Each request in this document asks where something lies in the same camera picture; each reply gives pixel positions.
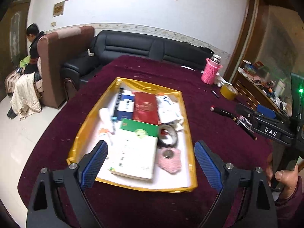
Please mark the yellow tape roll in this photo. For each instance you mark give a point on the yellow tape roll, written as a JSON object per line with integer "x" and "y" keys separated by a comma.
{"x": 229, "y": 92}

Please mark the wooden cabinet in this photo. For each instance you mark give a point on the wooden cabinet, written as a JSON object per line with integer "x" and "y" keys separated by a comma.
{"x": 269, "y": 48}

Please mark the pink knitted coaster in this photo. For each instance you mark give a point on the pink knitted coaster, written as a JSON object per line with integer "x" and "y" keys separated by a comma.
{"x": 169, "y": 159}

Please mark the black leather sofa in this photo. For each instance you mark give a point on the black leather sofa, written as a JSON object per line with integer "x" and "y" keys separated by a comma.
{"x": 109, "y": 45}

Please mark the black tape roll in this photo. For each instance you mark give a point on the black tape roll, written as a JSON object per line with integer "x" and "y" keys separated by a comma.
{"x": 167, "y": 136}

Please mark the black red-capped marker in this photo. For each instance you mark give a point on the black red-capped marker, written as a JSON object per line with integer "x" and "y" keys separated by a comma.
{"x": 223, "y": 113}

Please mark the brown armchair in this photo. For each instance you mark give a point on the brown armchair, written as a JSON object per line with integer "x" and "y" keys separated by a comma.
{"x": 55, "y": 49}

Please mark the black marker in tray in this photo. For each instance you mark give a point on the black marker in tray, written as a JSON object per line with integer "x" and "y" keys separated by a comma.
{"x": 117, "y": 102}

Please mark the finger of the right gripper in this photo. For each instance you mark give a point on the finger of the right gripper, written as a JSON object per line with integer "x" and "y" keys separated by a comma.
{"x": 247, "y": 116}
{"x": 266, "y": 111}

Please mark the white blue medicine box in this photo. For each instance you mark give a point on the white blue medicine box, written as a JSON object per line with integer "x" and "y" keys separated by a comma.
{"x": 168, "y": 111}

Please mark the green white medicine box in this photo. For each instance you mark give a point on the green white medicine box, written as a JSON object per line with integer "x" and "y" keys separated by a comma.
{"x": 134, "y": 150}

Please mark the yellow taped white tray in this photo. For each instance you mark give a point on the yellow taped white tray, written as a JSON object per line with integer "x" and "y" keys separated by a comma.
{"x": 91, "y": 132}

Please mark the seated person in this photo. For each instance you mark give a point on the seated person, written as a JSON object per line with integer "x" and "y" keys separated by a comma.
{"x": 25, "y": 99}

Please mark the blue white barcode box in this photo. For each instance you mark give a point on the blue white barcode box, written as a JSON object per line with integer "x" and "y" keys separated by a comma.
{"x": 126, "y": 107}

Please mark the person's right hand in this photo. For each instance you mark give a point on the person's right hand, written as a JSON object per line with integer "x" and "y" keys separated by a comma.
{"x": 288, "y": 178}

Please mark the white orange-capped tube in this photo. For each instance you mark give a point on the white orange-capped tube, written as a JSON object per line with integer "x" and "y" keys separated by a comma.
{"x": 105, "y": 117}

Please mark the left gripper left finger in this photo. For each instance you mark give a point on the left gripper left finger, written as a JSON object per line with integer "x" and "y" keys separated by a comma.
{"x": 45, "y": 207}

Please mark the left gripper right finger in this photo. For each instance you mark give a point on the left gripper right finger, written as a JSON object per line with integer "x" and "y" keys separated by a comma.
{"x": 248, "y": 190}

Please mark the pink knitted sleeve bottle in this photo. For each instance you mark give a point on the pink knitted sleeve bottle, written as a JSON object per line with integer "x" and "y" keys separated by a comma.
{"x": 212, "y": 66}

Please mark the maroon sleeved right forearm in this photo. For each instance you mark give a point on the maroon sleeved right forearm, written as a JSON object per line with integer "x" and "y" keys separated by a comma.
{"x": 290, "y": 211}

